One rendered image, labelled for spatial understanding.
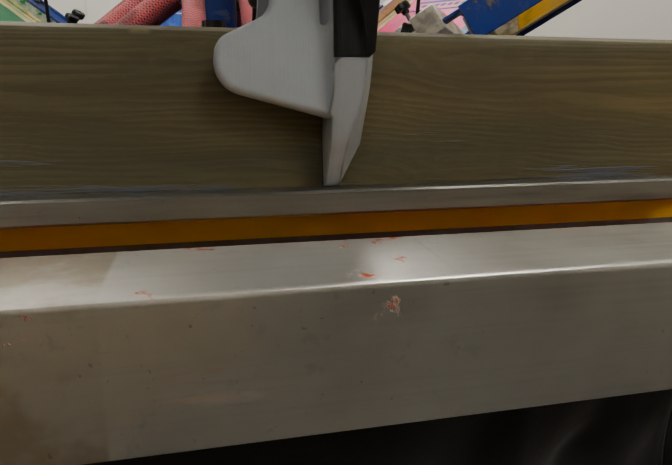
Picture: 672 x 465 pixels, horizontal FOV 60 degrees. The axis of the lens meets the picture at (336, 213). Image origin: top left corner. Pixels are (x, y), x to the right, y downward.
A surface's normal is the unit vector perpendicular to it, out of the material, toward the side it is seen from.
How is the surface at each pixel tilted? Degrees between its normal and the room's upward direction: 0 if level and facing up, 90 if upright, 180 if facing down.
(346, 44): 86
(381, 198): 88
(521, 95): 88
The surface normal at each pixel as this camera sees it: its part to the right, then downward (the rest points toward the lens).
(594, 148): 0.22, 0.18
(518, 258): 0.01, -0.97
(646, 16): -0.97, 0.04
